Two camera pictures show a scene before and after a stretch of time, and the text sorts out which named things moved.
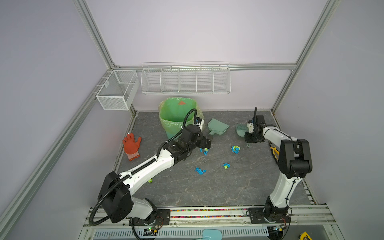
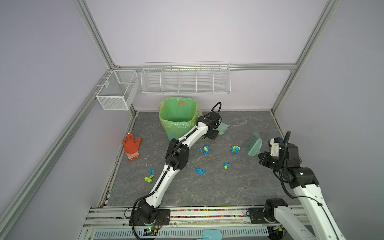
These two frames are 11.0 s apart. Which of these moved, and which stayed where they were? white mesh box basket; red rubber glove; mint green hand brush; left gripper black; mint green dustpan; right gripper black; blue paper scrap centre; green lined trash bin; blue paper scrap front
Moved: mint green hand brush; right gripper black; left gripper black
Stayed: mint green dustpan; red rubber glove; blue paper scrap centre; blue paper scrap front; white mesh box basket; green lined trash bin
